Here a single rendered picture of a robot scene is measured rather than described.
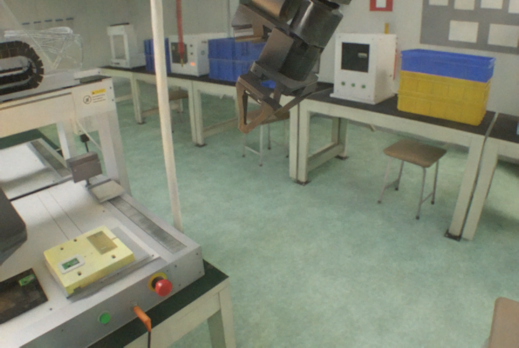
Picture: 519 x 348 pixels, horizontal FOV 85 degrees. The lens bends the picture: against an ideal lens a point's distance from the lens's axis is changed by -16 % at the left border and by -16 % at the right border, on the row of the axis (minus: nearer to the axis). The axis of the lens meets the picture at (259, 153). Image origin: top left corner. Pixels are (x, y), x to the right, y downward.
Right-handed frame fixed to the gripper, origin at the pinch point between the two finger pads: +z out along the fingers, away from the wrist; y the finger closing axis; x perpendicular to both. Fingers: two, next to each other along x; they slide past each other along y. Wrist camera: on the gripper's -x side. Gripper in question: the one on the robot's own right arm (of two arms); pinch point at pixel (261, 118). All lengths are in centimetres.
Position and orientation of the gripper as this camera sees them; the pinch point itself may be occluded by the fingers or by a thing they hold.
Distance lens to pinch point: 52.2
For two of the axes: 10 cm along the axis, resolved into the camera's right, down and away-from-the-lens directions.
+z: -4.1, 7.1, 5.7
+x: 7.5, 6.2, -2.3
